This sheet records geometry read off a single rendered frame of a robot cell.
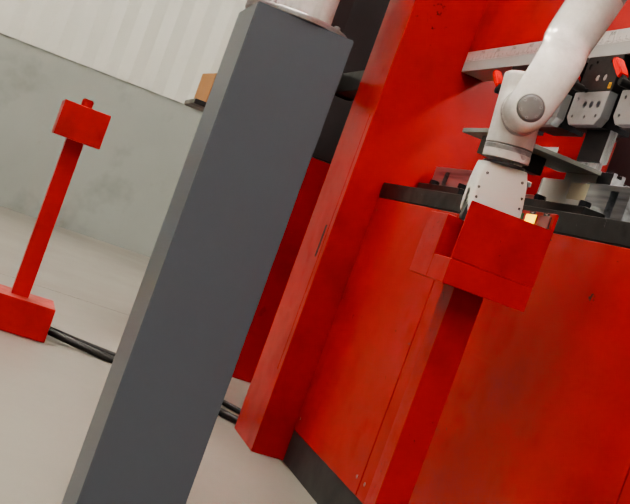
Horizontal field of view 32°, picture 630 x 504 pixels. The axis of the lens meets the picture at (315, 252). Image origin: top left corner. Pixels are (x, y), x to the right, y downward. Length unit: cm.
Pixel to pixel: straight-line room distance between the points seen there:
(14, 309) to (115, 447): 191
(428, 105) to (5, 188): 619
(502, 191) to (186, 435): 69
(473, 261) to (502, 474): 44
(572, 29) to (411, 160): 136
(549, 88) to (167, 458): 90
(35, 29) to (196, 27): 129
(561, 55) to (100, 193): 742
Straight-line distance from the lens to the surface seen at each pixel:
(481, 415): 223
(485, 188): 191
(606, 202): 233
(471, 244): 188
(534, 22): 297
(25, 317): 378
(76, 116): 373
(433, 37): 326
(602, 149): 246
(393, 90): 321
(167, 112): 913
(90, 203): 909
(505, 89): 193
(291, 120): 187
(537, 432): 204
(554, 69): 186
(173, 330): 187
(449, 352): 197
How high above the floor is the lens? 67
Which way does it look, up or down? 1 degrees down
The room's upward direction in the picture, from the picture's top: 20 degrees clockwise
